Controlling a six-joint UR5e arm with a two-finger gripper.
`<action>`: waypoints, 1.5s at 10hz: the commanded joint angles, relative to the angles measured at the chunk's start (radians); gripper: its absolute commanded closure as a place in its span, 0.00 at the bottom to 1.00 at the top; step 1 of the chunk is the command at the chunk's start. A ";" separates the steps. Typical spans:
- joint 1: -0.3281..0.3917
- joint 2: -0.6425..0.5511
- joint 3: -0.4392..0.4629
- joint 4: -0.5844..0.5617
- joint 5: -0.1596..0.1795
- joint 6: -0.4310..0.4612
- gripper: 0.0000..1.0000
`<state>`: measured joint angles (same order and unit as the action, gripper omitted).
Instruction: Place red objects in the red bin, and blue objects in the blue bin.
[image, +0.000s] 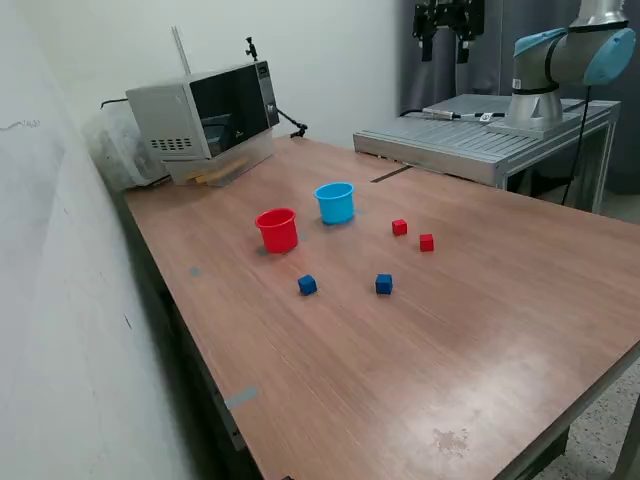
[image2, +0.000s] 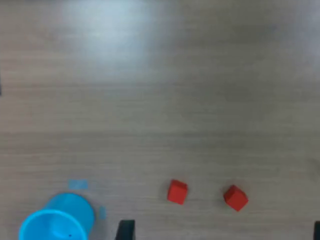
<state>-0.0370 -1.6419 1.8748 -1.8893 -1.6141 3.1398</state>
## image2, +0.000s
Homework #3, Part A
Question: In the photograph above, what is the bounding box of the red cube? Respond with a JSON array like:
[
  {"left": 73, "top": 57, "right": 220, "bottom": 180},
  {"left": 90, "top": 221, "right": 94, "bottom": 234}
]
[
  {"left": 223, "top": 184, "right": 249, "bottom": 212},
  {"left": 166, "top": 179, "right": 189, "bottom": 206}
]

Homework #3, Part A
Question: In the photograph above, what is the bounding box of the blue plastic cup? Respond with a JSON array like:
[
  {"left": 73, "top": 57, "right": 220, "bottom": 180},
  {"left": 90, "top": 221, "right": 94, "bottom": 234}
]
[{"left": 18, "top": 192, "right": 96, "bottom": 240}]

